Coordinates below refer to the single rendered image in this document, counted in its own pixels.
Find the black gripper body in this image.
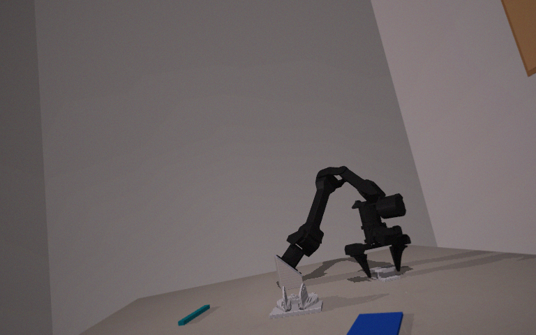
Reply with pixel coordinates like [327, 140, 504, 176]
[345, 219, 411, 256]

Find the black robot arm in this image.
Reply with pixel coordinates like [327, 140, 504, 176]
[279, 166, 406, 271]

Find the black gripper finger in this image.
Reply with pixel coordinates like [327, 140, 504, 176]
[389, 245, 408, 271]
[350, 254, 371, 278]

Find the teal rectangular bar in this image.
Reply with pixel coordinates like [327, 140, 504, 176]
[178, 304, 210, 325]

